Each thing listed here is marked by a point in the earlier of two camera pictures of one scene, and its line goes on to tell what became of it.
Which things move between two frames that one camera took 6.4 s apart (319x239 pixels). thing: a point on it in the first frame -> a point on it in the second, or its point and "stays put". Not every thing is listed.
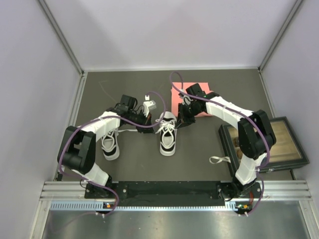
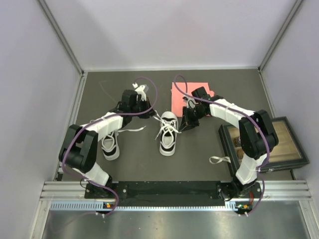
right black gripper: x=183 y=120 -> x=187 y=123
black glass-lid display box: x=286 y=153 stays put
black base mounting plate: x=171 y=193 stays put
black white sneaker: x=168 y=123 stays put
